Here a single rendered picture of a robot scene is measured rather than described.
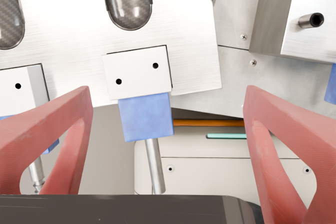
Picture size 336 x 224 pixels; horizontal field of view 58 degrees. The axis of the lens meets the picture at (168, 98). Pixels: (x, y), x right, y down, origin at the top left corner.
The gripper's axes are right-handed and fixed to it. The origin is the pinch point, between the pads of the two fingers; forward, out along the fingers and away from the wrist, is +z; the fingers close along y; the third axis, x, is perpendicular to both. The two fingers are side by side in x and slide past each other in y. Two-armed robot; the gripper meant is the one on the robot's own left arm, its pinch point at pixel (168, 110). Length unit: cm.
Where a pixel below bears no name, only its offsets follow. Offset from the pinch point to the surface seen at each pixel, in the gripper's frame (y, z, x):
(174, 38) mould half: -0.6, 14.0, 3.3
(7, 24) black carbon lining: 13.7, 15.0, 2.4
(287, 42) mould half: -8.8, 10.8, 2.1
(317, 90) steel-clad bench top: -15.8, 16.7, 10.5
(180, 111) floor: -5, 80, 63
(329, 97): -12.5, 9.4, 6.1
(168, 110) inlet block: 0.0, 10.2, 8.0
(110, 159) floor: 22, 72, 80
